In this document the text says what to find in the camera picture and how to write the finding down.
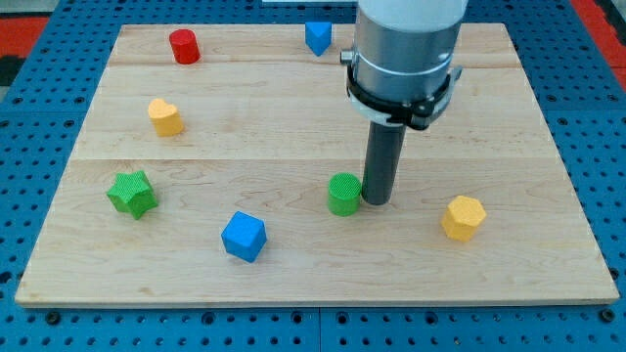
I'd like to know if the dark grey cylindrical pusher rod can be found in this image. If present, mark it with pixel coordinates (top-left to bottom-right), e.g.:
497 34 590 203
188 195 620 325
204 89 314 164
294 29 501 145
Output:
362 122 406 205

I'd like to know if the black clamp ring mount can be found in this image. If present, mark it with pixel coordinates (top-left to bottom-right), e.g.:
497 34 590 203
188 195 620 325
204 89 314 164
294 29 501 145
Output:
346 66 463 131

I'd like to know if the green cylinder block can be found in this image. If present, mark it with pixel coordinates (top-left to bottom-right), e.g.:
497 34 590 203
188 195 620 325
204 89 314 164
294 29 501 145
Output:
327 172 362 216

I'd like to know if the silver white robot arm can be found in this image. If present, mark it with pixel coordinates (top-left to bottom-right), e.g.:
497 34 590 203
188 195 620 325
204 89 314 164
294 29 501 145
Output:
340 0 468 205

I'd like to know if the green star block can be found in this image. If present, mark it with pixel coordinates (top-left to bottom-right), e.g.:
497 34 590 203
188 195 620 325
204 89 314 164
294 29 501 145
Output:
107 170 158 220

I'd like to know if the yellow hexagon block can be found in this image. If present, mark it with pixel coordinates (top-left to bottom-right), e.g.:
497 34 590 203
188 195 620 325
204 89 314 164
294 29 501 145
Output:
440 196 487 242

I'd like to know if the blue cube block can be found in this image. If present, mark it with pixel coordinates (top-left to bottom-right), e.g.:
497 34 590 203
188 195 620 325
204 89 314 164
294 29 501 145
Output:
221 211 267 263

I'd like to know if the light wooden board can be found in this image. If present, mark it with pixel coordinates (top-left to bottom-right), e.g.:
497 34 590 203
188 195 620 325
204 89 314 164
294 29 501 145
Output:
16 23 619 309

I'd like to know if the yellow heart block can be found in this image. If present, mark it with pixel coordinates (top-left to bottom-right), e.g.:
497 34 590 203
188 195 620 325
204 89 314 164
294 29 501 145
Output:
148 98 185 137

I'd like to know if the red cylinder block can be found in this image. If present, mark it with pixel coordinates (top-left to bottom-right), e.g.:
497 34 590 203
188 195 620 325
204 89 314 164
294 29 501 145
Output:
168 28 201 65

